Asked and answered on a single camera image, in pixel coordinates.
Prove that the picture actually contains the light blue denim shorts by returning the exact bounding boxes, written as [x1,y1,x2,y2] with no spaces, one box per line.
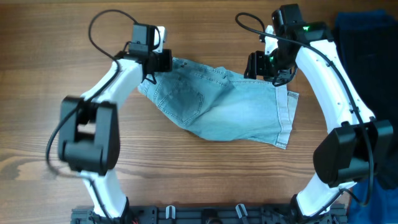
[138,58,299,149]

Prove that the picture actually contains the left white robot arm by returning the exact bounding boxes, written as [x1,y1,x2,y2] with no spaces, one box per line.
[55,24,172,223]

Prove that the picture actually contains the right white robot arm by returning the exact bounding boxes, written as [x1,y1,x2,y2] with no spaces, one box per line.
[244,4,393,223]

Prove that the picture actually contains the dark clothes pile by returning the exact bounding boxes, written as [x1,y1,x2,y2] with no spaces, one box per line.
[334,10,397,190]

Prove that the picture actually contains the blue cloth bottom right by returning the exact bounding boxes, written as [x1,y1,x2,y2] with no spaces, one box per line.
[348,179,397,224]

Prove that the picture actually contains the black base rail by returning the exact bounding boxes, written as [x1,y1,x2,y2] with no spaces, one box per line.
[70,204,348,224]

